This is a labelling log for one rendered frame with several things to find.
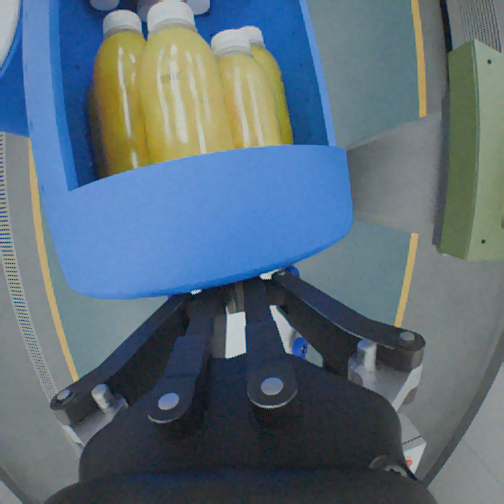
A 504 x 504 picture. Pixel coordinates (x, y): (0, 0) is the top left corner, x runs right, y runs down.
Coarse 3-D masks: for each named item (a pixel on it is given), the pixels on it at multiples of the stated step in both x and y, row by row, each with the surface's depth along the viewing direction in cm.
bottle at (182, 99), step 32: (160, 32) 13; (192, 32) 14; (160, 64) 13; (192, 64) 14; (160, 96) 14; (192, 96) 14; (224, 96) 17; (160, 128) 15; (192, 128) 15; (224, 128) 16; (160, 160) 15
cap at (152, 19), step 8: (168, 0) 13; (176, 0) 13; (152, 8) 14; (160, 8) 13; (168, 8) 13; (176, 8) 14; (184, 8) 14; (152, 16) 14; (160, 16) 14; (168, 16) 14; (176, 16) 14; (184, 16) 14; (192, 16) 15; (152, 24) 14
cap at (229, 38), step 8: (224, 32) 18; (232, 32) 18; (240, 32) 18; (216, 40) 19; (224, 40) 18; (232, 40) 18; (240, 40) 19; (248, 40) 19; (216, 48) 19; (224, 48) 19; (248, 48) 19
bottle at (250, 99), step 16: (240, 48) 19; (224, 64) 18; (240, 64) 18; (256, 64) 19; (224, 80) 18; (240, 80) 18; (256, 80) 18; (240, 96) 18; (256, 96) 19; (272, 96) 20; (240, 112) 19; (256, 112) 19; (272, 112) 20; (240, 128) 19; (256, 128) 19; (272, 128) 20; (240, 144) 20; (256, 144) 20; (272, 144) 20
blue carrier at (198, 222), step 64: (64, 0) 18; (128, 0) 26; (256, 0) 25; (64, 64) 20; (320, 64) 20; (64, 128) 10; (320, 128) 23; (64, 192) 11; (128, 192) 10; (192, 192) 10; (256, 192) 11; (320, 192) 13; (64, 256) 13; (128, 256) 11; (192, 256) 11; (256, 256) 12
